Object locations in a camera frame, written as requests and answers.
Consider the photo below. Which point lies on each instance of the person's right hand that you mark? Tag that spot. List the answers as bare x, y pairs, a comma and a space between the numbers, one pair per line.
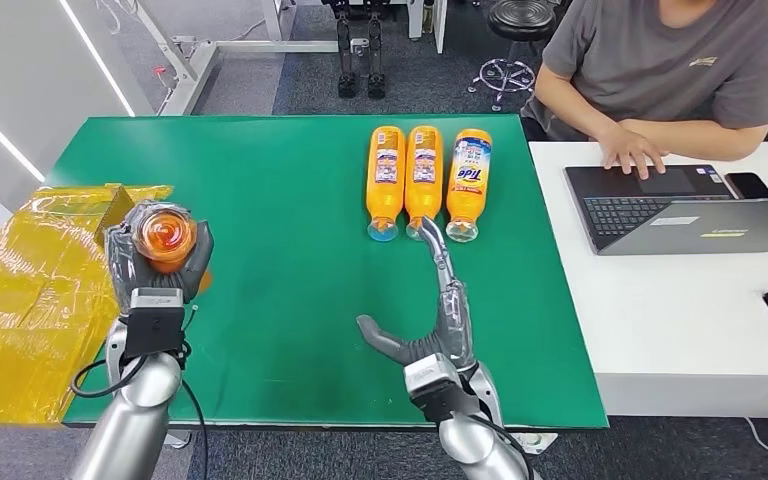
628, 149

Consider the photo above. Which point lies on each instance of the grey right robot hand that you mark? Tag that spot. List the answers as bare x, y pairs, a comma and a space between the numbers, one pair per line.
453, 318

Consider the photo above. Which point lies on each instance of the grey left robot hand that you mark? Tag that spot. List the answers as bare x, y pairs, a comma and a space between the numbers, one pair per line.
119, 265

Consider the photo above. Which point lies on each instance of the orange detergent bottle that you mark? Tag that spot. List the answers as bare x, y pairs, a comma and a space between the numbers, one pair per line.
164, 238
424, 166
386, 166
469, 179

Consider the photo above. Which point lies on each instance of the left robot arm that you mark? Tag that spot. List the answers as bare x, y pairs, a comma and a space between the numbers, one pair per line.
126, 424

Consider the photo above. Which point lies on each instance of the person's left forearm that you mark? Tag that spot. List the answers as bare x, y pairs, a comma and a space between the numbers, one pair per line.
698, 139

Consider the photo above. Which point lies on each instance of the person's right forearm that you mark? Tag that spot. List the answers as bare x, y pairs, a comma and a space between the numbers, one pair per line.
571, 106

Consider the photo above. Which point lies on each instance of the dark grey laptop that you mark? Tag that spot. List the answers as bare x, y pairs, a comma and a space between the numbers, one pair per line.
626, 212

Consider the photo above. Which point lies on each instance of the person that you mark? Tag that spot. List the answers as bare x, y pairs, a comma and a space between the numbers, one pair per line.
656, 60

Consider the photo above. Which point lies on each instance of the yellow wrapped cardboard box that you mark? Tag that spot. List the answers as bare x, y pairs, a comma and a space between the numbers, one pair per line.
26, 311

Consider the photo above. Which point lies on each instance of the black smartphone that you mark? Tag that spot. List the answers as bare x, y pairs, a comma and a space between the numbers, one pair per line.
748, 186

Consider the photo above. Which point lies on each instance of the black round stool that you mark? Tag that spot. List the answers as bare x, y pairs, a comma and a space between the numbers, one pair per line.
522, 16

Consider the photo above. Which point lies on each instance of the white light strip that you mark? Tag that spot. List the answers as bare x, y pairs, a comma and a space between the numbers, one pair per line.
3, 136

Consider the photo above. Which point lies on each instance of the white desk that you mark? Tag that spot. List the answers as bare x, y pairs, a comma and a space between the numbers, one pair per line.
675, 318

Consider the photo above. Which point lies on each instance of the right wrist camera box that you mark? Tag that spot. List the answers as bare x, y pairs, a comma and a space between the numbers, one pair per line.
430, 378

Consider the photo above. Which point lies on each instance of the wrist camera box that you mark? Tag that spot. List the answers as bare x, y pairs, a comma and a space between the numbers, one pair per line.
155, 324
430, 378

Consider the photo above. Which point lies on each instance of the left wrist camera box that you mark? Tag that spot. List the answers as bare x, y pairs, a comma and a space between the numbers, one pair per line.
155, 324

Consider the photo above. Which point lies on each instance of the white gantry frame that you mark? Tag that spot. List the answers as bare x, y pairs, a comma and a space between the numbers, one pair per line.
270, 45

